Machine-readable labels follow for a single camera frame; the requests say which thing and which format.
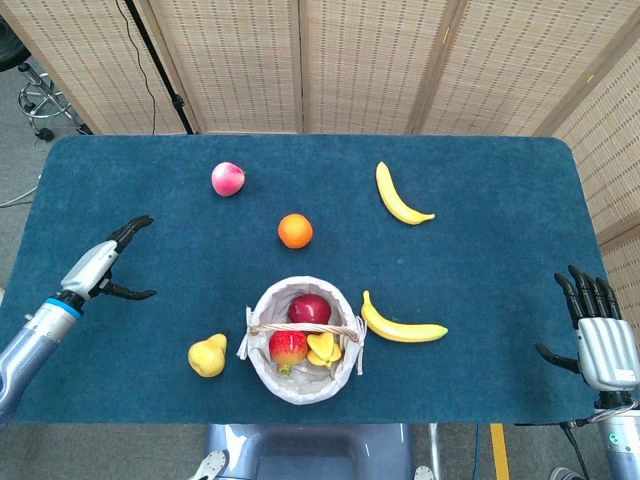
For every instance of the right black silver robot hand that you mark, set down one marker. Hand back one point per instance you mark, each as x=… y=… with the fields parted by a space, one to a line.
x=607 y=350

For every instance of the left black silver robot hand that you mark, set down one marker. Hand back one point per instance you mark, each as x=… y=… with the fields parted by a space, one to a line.
x=95 y=257

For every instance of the orange fruit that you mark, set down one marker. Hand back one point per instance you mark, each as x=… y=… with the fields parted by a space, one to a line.
x=295 y=231

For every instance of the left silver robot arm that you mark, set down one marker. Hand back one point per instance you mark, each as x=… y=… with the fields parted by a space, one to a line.
x=35 y=335

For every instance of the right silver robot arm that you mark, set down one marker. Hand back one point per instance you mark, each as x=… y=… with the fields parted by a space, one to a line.
x=620 y=440

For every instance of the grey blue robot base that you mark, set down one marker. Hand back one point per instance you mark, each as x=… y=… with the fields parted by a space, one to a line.
x=310 y=452

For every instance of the wicker basket with cloth liner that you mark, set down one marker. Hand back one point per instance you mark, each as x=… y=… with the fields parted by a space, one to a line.
x=300 y=390

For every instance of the blue table mat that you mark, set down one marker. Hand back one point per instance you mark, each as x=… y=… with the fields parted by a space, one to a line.
x=150 y=320

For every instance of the yellow floor tape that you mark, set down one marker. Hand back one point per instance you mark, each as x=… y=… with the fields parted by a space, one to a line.
x=500 y=452

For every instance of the yellow pear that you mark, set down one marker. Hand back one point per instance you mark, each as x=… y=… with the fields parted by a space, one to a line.
x=207 y=357

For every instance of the pink peach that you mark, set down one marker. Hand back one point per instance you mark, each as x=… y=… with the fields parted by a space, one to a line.
x=228 y=179

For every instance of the chrome stool base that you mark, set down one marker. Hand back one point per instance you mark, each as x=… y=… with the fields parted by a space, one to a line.
x=42 y=102

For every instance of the black stand pole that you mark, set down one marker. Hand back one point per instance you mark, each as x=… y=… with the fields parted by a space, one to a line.
x=160 y=67

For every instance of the bamboo folding screen panel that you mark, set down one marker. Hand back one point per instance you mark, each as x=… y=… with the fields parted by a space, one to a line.
x=370 y=60
x=515 y=60
x=610 y=135
x=235 y=60
x=75 y=55

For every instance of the green-tipped yellow banana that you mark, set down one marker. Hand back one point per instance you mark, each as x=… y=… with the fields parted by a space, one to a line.
x=400 y=331

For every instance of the red yellow apple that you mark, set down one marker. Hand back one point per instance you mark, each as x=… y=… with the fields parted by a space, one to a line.
x=287 y=348

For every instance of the dark red apple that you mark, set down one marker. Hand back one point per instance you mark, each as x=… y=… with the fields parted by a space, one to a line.
x=310 y=309

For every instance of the yellow starfruit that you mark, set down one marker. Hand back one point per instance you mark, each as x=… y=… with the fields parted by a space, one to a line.
x=322 y=347

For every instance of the plain yellow banana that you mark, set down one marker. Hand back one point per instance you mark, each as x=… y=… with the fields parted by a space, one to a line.
x=392 y=200

